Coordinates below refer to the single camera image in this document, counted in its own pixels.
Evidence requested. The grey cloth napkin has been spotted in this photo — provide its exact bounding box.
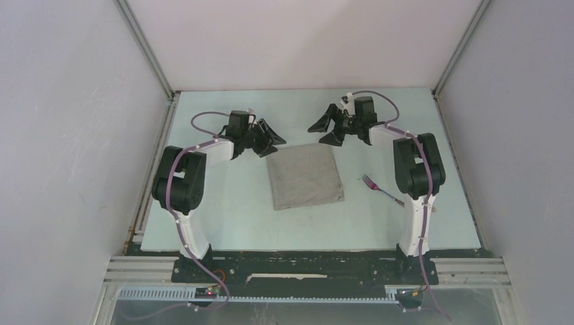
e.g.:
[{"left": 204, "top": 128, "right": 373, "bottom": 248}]
[{"left": 267, "top": 144, "right": 345, "bottom": 211}]

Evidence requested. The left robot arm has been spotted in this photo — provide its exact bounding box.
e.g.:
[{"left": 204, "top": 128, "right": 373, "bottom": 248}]
[{"left": 152, "top": 110, "right": 286, "bottom": 282}]

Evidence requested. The pink metal fork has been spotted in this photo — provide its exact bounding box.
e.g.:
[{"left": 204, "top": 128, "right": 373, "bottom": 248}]
[{"left": 361, "top": 174, "right": 405, "bottom": 207}]

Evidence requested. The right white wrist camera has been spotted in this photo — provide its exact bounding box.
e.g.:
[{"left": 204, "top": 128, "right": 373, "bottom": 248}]
[{"left": 340, "top": 93, "right": 355, "bottom": 115}]

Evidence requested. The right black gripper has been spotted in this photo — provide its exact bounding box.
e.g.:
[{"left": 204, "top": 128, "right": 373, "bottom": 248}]
[{"left": 308, "top": 104, "right": 361, "bottom": 147}]

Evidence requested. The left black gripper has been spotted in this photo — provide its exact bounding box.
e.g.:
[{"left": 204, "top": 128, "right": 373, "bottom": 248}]
[{"left": 241, "top": 119, "right": 285, "bottom": 158}]

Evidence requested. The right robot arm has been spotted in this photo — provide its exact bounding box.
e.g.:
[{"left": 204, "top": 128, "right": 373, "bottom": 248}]
[{"left": 308, "top": 90, "right": 446, "bottom": 283}]

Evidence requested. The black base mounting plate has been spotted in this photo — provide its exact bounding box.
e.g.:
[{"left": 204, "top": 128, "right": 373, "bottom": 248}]
[{"left": 171, "top": 250, "right": 439, "bottom": 299}]

